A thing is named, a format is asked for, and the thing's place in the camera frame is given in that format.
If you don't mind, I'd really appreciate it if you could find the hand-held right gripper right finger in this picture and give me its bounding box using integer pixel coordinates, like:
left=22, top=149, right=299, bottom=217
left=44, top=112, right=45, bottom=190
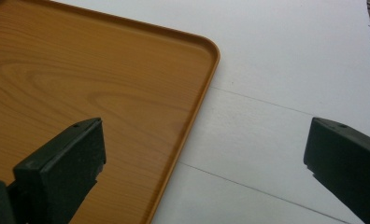
left=303, top=117, right=370, bottom=224

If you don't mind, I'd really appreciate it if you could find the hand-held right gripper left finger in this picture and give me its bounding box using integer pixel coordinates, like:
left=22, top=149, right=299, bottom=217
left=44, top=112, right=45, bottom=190
left=7, top=117, right=107, bottom=224

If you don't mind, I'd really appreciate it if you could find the wood-grain plastic tray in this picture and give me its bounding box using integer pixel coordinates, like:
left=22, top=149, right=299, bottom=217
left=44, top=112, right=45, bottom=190
left=0, top=0, right=221, bottom=224

